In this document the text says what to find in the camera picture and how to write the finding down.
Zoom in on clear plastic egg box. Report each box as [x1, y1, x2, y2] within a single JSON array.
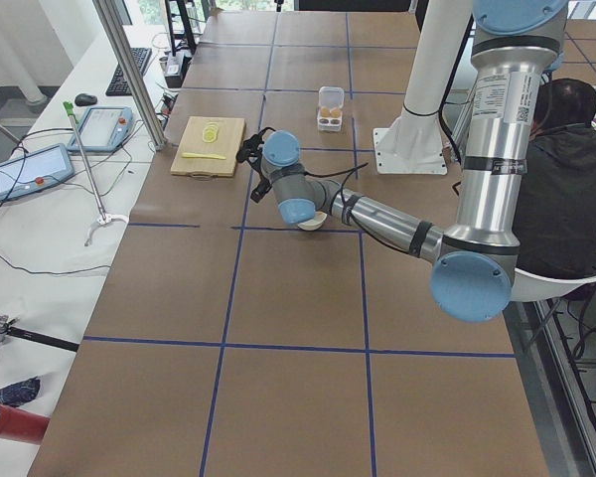
[[317, 86, 345, 132]]

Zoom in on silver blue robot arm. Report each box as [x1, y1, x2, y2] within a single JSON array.
[[256, 1, 568, 322]]

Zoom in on white bowl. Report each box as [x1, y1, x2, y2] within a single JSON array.
[[296, 211, 327, 232]]

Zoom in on wooden cutting board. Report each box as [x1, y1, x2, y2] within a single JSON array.
[[170, 116, 245, 178]]

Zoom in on yellow plastic knife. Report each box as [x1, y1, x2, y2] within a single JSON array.
[[181, 152, 226, 160]]

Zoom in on long reacher grabber tool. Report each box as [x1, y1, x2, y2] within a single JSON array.
[[63, 101, 129, 246]]

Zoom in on far teach pendant tablet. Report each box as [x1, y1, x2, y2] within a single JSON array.
[[76, 106, 133, 155]]

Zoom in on teach pendant tablet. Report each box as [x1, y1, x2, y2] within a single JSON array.
[[0, 144, 75, 202], [76, 106, 133, 155]]

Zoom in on white chair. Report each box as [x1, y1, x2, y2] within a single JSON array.
[[511, 268, 596, 302]]

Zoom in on black keyboard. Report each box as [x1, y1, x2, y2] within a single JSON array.
[[104, 47, 153, 97]]

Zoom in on black computer mouse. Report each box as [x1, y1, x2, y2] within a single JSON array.
[[74, 93, 98, 107]]

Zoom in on seated person dark jacket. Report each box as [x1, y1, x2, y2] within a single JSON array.
[[513, 79, 596, 279]]

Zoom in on black tripod rod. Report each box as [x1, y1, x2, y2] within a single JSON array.
[[0, 315, 79, 352]]

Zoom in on near teach pendant tablet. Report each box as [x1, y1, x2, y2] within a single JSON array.
[[0, 144, 75, 202]]

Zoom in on red cylinder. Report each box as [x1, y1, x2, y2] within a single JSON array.
[[0, 404, 50, 445]]

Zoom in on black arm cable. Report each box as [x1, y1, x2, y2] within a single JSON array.
[[250, 126, 428, 249]]

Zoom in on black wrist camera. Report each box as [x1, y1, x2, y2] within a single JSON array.
[[236, 130, 265, 166]]

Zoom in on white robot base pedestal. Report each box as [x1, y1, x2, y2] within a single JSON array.
[[373, 0, 473, 175]]

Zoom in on aluminium frame post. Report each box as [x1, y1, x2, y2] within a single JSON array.
[[92, 0, 167, 151]]

